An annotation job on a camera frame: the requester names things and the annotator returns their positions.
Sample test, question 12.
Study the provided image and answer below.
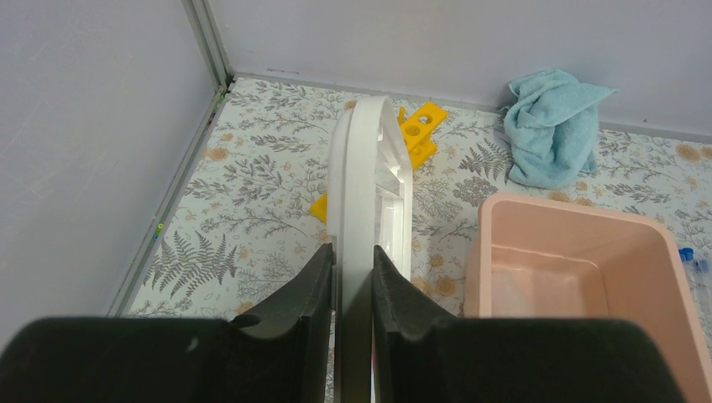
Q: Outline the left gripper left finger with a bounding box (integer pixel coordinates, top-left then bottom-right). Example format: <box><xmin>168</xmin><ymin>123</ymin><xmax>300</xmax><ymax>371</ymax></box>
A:
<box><xmin>1</xmin><ymin>244</ymin><xmax>333</xmax><ymax>402</ymax></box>

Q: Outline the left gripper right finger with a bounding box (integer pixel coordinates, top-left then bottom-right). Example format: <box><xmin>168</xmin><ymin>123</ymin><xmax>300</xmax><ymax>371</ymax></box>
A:
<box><xmin>371</xmin><ymin>247</ymin><xmax>683</xmax><ymax>402</ymax></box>

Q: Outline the pink plastic bin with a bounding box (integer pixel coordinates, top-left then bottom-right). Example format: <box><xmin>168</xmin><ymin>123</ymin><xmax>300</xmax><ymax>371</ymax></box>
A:
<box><xmin>463</xmin><ymin>192</ymin><xmax>711</xmax><ymax>402</ymax></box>

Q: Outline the white plastic bin lid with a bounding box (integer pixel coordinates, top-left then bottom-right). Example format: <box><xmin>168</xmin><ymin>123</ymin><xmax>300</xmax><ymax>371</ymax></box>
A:
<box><xmin>327</xmin><ymin>96</ymin><xmax>413</xmax><ymax>402</ymax></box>

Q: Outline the light blue cloth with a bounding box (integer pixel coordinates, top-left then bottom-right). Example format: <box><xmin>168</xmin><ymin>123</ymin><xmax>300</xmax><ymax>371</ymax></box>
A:
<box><xmin>502</xmin><ymin>69</ymin><xmax>617</xmax><ymax>190</ymax></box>

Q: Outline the floral table mat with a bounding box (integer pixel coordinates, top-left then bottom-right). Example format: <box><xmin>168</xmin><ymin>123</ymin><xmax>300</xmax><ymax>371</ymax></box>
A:
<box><xmin>131</xmin><ymin>79</ymin><xmax>711</xmax><ymax>318</ymax></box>

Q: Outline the yellow test tube rack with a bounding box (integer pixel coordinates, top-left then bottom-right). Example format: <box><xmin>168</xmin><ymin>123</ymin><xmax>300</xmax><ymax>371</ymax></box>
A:
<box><xmin>310</xmin><ymin>97</ymin><xmax>448</xmax><ymax>224</ymax></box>

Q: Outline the blue-capped test tube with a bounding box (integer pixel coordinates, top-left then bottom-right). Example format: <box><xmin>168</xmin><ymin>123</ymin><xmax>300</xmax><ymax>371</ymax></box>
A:
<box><xmin>678</xmin><ymin>248</ymin><xmax>711</xmax><ymax>303</ymax></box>

